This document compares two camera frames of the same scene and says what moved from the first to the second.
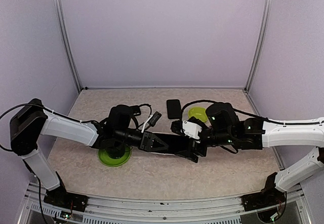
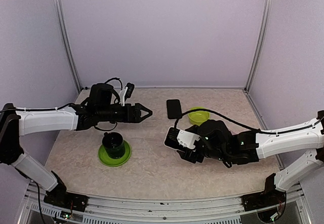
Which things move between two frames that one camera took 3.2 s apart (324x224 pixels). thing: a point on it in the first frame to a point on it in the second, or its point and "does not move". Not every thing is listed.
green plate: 115,162 does not move
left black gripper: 148,138 to 135,117
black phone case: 174,109 does not move
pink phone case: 161,153 to 171,140
